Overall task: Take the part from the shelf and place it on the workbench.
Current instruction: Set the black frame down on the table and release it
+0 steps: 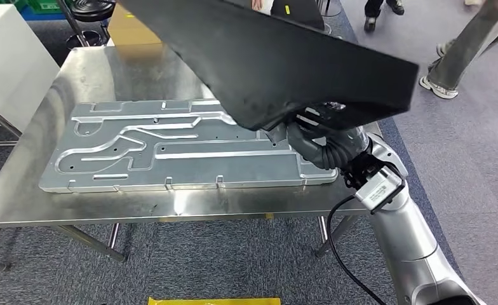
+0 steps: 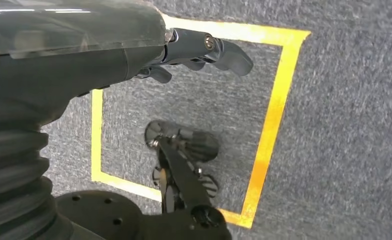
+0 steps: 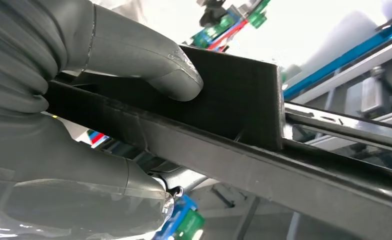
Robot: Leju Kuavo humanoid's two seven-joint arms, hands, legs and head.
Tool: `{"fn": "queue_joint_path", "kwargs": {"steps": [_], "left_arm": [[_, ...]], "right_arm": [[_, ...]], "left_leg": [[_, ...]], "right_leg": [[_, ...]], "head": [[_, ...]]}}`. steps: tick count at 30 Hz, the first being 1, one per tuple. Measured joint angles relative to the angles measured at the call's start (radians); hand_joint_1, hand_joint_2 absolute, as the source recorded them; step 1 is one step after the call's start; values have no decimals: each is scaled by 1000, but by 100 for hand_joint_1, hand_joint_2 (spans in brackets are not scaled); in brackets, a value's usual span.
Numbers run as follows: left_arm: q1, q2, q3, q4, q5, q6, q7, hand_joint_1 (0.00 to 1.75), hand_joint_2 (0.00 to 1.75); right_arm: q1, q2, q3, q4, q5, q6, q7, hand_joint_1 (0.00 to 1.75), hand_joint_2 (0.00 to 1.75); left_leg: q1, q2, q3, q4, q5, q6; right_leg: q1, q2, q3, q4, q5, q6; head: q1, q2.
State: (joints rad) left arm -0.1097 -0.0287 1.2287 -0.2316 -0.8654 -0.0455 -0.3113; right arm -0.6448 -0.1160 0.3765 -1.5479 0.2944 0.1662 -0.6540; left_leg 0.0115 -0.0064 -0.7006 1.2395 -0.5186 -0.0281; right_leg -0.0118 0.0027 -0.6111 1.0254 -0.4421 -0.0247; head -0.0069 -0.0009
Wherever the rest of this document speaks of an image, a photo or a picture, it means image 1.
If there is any black round stool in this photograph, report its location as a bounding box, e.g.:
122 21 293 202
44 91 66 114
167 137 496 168
57 0 118 51

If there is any blue plastic crate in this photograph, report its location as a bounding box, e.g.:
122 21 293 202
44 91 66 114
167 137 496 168
19 6 68 22

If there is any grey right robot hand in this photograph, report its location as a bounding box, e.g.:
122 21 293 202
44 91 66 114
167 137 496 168
267 102 370 160

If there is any stainless steel table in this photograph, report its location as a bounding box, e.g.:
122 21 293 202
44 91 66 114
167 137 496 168
0 98 23 148

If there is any black panel with yellow sticker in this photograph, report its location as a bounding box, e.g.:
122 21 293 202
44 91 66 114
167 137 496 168
270 0 326 31

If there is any green plastic crate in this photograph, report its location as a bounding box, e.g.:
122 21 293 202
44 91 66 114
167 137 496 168
0 0 72 13

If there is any large aluminium grooved plate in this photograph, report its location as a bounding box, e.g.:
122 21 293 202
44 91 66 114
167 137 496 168
38 98 339 194

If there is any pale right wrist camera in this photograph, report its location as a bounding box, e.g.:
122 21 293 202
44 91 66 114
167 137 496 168
353 165 407 214

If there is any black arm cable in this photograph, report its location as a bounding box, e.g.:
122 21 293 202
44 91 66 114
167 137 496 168
326 194 378 305

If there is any tan cardboard box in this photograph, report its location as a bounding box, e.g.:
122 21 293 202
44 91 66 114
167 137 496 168
107 3 165 48

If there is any stainless steel workbench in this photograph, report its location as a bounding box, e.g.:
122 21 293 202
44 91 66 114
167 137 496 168
0 44 386 273

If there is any person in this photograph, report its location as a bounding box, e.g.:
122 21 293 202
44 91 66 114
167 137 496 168
363 0 405 34
418 0 498 100

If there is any white cabinet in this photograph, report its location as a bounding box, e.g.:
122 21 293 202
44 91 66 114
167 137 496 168
0 4 60 127

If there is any black plastic plate bracket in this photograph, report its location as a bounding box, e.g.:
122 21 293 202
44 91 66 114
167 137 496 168
118 0 421 132

